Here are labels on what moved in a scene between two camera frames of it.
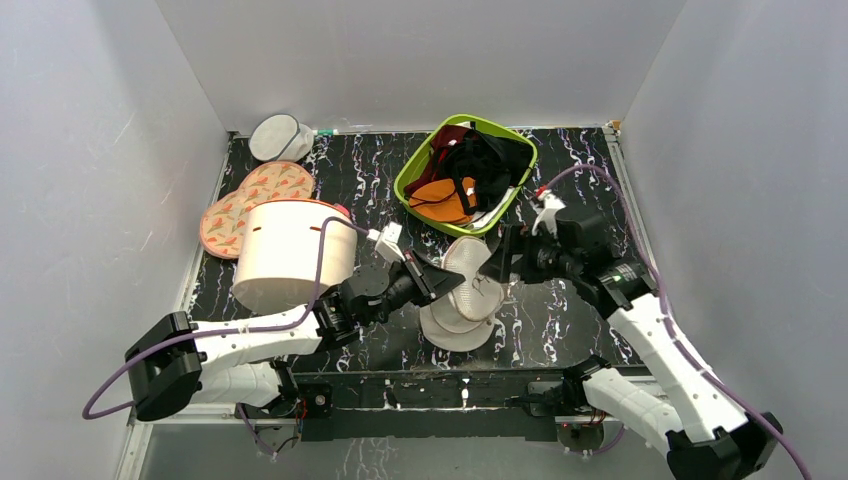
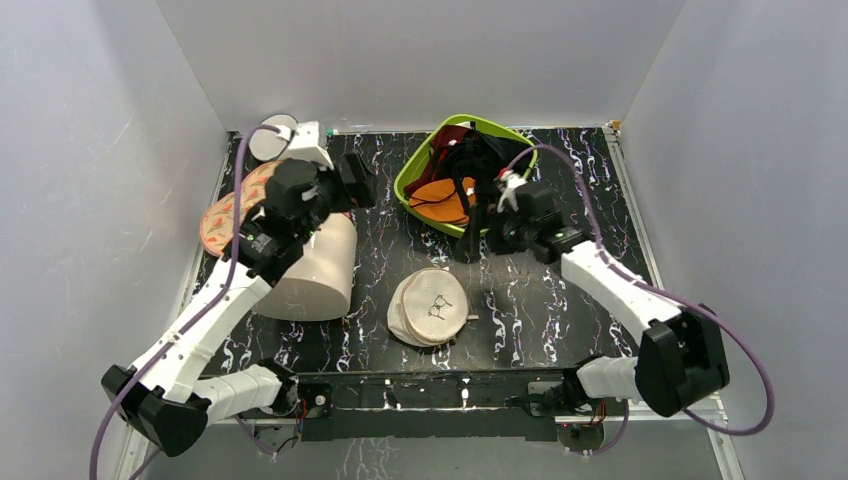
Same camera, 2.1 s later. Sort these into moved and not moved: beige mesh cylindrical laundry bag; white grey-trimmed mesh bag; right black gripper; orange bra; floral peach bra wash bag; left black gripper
Moved: right black gripper; left black gripper; beige mesh cylindrical laundry bag
Not moved: white grey-trimmed mesh bag; floral peach bra wash bag; orange bra
